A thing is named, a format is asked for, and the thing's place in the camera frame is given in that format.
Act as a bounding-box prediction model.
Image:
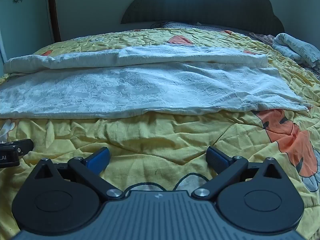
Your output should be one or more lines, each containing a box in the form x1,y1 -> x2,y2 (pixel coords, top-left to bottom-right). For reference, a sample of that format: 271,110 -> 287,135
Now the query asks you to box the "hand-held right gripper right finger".
192,146 -> 283,201

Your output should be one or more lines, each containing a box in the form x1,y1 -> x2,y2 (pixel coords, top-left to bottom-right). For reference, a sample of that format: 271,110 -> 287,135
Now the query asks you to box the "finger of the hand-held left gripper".
0,138 -> 34,157

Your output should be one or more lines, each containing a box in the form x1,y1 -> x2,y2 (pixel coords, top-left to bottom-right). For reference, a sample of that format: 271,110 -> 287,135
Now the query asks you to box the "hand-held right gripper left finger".
34,147 -> 123,202

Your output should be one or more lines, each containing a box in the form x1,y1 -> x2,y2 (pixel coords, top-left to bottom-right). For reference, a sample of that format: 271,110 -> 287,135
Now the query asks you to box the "white towel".
0,45 -> 313,119

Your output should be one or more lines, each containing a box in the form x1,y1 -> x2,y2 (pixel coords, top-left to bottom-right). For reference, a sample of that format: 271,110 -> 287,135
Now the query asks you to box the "yellow printed blanket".
0,27 -> 320,240

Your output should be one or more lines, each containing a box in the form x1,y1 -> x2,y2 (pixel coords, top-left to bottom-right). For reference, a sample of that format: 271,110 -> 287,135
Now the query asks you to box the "flower-patterned wardrobe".
0,0 -> 54,63

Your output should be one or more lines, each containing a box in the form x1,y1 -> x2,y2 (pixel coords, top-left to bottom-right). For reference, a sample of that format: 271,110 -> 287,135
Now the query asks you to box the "pink cloth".
249,32 -> 276,44

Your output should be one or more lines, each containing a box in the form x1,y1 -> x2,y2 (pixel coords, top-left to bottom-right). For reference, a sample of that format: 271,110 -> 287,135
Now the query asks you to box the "black and white striped cloth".
301,64 -> 320,81

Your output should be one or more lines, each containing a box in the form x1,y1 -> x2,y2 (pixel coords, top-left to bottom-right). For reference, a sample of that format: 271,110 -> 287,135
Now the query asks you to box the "grey patterned pillow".
150,21 -> 252,33

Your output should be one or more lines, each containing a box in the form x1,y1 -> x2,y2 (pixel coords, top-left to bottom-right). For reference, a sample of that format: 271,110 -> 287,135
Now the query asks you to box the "white cloth with script print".
272,33 -> 320,68

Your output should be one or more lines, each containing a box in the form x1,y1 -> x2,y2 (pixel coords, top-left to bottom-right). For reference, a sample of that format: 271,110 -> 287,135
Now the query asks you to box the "dark scalloped headboard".
121,0 -> 285,32

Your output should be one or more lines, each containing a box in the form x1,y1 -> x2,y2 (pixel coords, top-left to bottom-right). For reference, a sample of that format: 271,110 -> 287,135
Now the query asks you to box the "brown wooden frame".
47,0 -> 62,42

